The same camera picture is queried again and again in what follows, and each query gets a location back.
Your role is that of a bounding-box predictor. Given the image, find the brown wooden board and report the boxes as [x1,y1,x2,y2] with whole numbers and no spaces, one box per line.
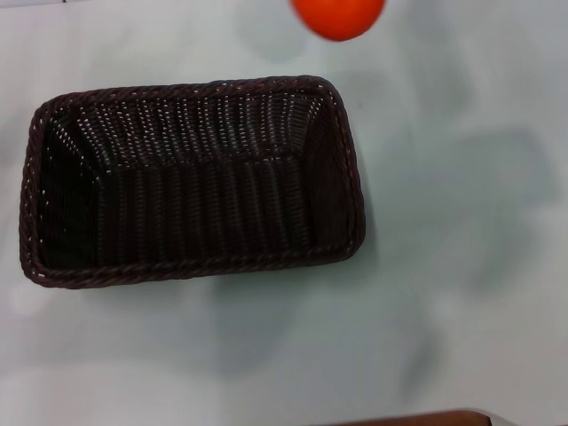
[330,409,494,426]

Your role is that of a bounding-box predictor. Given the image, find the dark woven rectangular basket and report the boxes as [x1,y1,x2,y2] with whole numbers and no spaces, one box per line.
[18,75,367,290]

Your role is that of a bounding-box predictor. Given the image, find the round orange fruit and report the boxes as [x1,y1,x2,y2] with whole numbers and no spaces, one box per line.
[290,0,386,43]

